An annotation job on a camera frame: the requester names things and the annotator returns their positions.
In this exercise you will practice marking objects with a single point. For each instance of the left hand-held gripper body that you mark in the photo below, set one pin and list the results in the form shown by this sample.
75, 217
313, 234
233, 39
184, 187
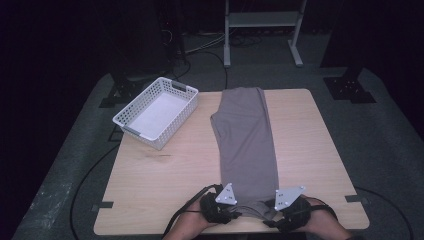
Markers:
215, 210

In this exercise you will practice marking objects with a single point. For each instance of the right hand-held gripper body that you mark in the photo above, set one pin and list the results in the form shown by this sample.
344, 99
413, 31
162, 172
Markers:
298, 215

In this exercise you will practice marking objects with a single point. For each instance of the grey pants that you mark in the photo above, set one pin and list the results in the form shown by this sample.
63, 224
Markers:
246, 143

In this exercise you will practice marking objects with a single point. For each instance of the white plastic basket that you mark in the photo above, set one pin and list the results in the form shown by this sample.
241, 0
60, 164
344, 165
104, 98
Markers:
158, 115

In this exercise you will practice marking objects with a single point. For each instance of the person's right hand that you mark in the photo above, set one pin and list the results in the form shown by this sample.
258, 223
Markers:
325, 223

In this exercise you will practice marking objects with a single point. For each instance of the person's left hand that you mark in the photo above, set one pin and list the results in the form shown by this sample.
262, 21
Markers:
190, 226

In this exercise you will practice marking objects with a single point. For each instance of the black stand base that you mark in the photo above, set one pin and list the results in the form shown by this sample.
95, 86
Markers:
348, 88
121, 91

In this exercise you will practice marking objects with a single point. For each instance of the white metal stand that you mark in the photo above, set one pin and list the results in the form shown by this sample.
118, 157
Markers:
263, 18

